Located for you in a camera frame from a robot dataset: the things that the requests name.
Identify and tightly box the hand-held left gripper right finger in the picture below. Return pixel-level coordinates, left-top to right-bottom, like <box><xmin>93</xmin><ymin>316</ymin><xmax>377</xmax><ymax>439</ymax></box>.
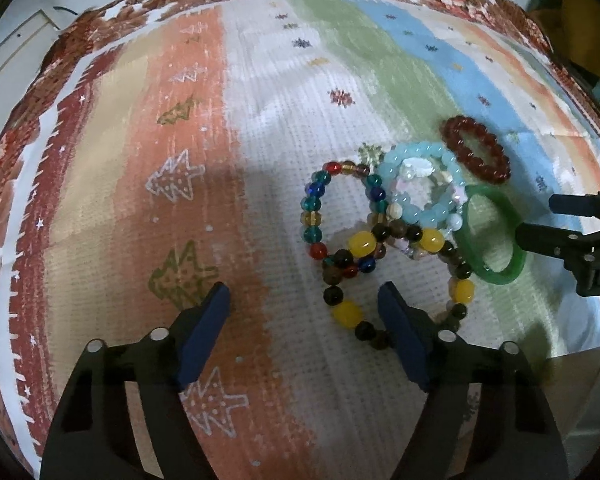
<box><xmin>377</xmin><ymin>281</ymin><xmax>571</xmax><ymax>480</ymax></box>

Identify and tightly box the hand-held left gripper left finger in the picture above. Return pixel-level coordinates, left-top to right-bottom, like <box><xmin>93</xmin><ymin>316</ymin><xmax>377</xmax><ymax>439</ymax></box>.
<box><xmin>39</xmin><ymin>281</ymin><xmax>231</xmax><ymax>480</ymax></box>

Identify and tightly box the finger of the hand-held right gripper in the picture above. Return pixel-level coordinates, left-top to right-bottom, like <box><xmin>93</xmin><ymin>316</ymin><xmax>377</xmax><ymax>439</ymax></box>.
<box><xmin>515</xmin><ymin>222</ymin><xmax>592</xmax><ymax>262</ymax></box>
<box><xmin>549</xmin><ymin>191</ymin><xmax>600</xmax><ymax>215</ymax></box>

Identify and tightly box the green jade bangle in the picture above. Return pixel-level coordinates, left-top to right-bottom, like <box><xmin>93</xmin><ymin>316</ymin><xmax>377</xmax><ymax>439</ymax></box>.
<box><xmin>452</xmin><ymin>185</ymin><xmax>528</xmax><ymax>287</ymax></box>

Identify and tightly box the translucent plastic box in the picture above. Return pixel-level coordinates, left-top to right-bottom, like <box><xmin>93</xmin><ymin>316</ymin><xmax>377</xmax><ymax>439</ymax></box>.
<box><xmin>545</xmin><ymin>344</ymin><xmax>600</xmax><ymax>480</ymax></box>

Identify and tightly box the striped patterned table mat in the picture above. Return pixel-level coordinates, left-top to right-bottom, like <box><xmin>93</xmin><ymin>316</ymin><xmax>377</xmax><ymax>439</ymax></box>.
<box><xmin>0</xmin><ymin>0</ymin><xmax>600</xmax><ymax>480</ymax></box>

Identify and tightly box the yellow and brown bead bracelet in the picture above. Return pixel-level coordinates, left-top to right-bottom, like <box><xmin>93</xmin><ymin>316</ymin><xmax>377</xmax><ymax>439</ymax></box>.
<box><xmin>321</xmin><ymin>222</ymin><xmax>477</xmax><ymax>353</ymax></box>

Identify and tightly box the dark red bead bracelet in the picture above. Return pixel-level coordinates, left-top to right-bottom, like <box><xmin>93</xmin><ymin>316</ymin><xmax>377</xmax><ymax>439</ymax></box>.
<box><xmin>440</xmin><ymin>116</ymin><xmax>512</xmax><ymax>185</ymax></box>

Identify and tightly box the pink and white shell bracelet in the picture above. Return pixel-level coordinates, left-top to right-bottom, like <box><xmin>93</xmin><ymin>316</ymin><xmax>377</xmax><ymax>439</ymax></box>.
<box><xmin>387</xmin><ymin>157</ymin><xmax>468</xmax><ymax>261</ymax></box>

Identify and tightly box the light blue bead bracelet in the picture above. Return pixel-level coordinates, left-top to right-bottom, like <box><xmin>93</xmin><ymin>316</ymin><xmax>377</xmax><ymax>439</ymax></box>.
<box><xmin>376</xmin><ymin>142</ymin><xmax>468</xmax><ymax>233</ymax></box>

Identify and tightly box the multicolour glass bead bracelet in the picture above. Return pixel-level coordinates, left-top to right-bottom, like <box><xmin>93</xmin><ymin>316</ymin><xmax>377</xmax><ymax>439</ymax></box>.
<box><xmin>300</xmin><ymin>159</ymin><xmax>388</xmax><ymax>278</ymax></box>

